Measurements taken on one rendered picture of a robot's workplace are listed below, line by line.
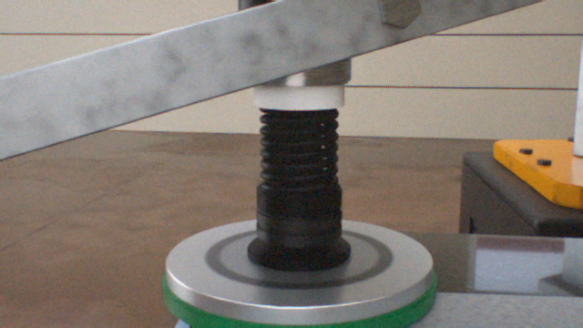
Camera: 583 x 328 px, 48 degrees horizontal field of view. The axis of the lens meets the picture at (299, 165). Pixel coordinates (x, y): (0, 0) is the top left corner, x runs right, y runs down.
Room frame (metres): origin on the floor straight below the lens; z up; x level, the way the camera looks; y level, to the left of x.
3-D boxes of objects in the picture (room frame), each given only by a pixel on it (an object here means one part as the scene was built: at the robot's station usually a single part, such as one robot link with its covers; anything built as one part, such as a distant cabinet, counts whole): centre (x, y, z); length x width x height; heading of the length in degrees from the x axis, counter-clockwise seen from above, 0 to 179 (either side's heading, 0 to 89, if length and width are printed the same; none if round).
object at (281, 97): (0.51, 0.00, 0.99); 0.07 x 0.07 x 0.04
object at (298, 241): (0.51, 0.00, 0.88); 0.07 x 0.07 x 0.01
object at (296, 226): (0.51, 0.00, 0.89); 0.07 x 0.07 x 0.01
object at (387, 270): (0.51, 0.00, 0.85); 0.21 x 0.21 x 0.01
